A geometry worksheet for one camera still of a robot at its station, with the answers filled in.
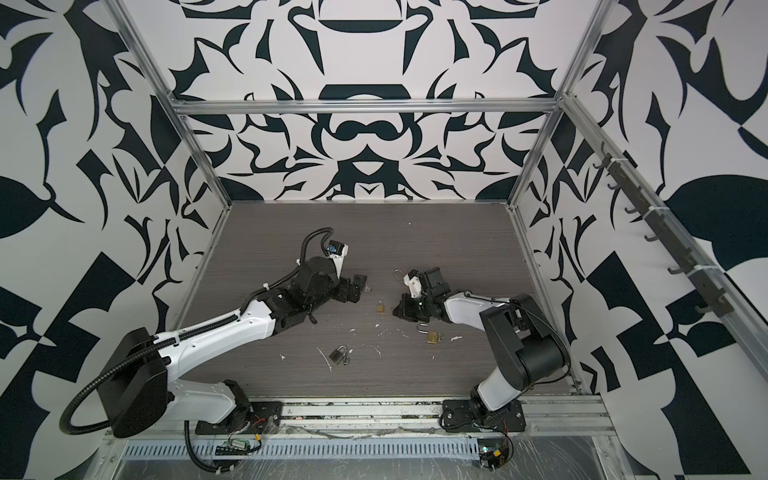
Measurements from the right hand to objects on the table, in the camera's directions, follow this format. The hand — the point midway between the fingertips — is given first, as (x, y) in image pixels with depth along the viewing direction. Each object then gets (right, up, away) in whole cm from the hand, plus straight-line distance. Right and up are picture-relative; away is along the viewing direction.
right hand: (394, 310), depth 90 cm
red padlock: (0, +10, +10) cm, 14 cm away
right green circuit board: (+23, -29, -19) cm, 41 cm away
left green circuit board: (-37, -26, -21) cm, 50 cm away
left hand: (-11, +14, -9) cm, 20 cm away
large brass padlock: (+11, -7, -3) cm, 13 cm away
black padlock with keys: (-15, -11, -5) cm, 19 cm away
